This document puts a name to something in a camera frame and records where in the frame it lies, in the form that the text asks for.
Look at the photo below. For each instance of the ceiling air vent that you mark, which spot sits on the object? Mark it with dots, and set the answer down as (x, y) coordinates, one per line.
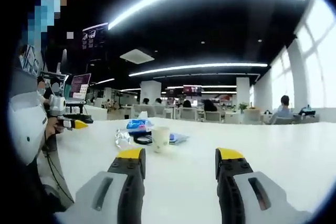
(137, 56)

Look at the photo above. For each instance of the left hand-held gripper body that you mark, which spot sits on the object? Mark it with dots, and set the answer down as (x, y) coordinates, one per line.
(56, 104)

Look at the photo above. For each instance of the person's left hand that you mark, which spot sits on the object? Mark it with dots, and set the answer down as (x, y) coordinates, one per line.
(52, 128)

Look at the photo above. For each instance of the white chest-worn device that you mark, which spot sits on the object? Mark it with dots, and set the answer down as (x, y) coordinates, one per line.
(25, 129)

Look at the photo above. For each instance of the wall poster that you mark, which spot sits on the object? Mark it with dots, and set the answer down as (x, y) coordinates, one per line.
(30, 60)

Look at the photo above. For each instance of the straight ceiling light strip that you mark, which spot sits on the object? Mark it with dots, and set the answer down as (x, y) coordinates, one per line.
(199, 67)

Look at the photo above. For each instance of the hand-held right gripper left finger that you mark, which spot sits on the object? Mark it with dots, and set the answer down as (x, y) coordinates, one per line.
(105, 192)

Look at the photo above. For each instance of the white tabletop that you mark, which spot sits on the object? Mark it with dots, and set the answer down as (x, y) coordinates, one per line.
(189, 171)

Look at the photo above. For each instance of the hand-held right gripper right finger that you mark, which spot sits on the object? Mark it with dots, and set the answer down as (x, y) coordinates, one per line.
(262, 195)

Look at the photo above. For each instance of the purple monitor screen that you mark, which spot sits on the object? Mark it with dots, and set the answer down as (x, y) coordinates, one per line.
(81, 85)

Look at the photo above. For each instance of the black flat device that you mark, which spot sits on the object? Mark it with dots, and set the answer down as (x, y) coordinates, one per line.
(78, 118)

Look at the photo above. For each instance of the laptop on stand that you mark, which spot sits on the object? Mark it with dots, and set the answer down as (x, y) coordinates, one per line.
(76, 100)

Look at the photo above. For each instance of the white pillar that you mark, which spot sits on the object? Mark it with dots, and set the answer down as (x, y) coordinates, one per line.
(150, 95)
(242, 91)

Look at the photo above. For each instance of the clear plastic bag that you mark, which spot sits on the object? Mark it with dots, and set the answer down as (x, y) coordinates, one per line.
(123, 138)

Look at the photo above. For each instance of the blue packet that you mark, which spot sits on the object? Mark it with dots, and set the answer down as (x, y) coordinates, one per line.
(178, 138)

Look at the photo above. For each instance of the hanging display screen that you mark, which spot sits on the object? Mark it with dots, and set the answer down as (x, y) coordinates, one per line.
(94, 36)

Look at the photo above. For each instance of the blue tissue pack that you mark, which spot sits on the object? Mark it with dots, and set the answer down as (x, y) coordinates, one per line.
(139, 125)

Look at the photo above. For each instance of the white paper cup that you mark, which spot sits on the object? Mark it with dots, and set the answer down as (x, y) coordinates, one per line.
(160, 140)

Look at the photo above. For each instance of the green potted plant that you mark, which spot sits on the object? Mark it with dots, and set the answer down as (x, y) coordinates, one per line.
(242, 106)

